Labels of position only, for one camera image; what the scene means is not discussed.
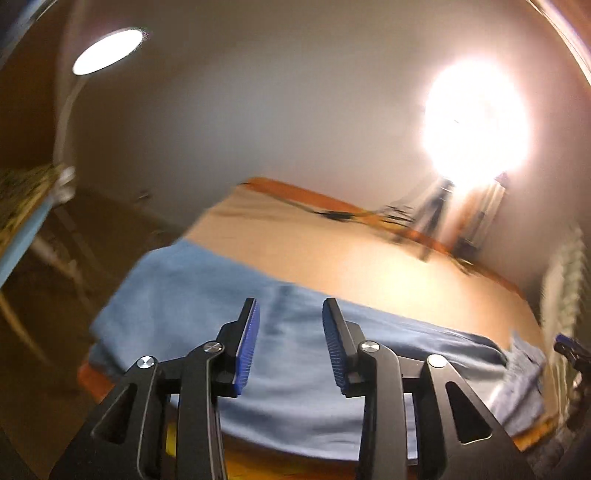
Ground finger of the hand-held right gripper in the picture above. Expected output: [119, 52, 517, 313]
[553, 333, 591, 370]

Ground blue pants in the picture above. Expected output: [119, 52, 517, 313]
[88, 240, 548, 462]

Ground green white patterned blanket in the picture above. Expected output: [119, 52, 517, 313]
[538, 226, 591, 416]

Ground white floor lamp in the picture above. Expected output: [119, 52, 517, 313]
[51, 28, 144, 195]

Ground black tripod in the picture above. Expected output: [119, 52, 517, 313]
[392, 178, 462, 264]

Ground ring light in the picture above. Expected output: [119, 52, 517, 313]
[420, 58, 532, 185]

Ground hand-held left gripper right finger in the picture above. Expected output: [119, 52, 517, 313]
[322, 298, 536, 480]

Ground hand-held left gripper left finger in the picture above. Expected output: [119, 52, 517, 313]
[48, 298, 260, 480]

